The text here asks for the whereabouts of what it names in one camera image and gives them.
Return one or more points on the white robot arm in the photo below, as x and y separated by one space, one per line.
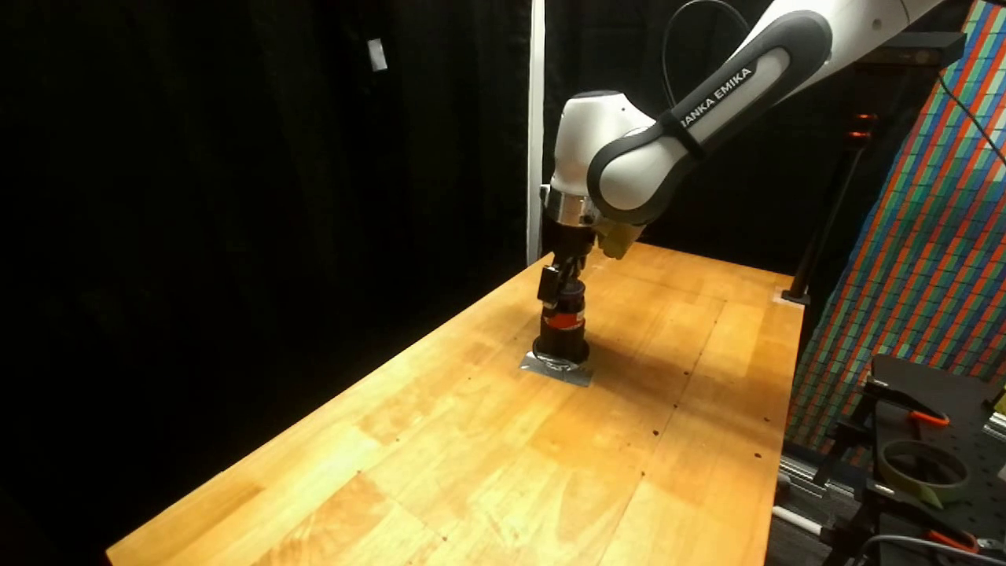
615 165

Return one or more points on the white vertical pole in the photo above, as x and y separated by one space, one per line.
535 127

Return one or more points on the orange handled clamp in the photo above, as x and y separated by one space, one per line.
929 420

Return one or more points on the black perforated side table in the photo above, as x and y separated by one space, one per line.
890 527

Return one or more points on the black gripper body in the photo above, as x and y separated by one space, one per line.
561 282

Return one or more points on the grey tape roll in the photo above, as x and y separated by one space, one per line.
922 468

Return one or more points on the orange rubber band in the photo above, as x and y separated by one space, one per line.
564 318

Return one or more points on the colourful patterned board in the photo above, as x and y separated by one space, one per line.
929 272

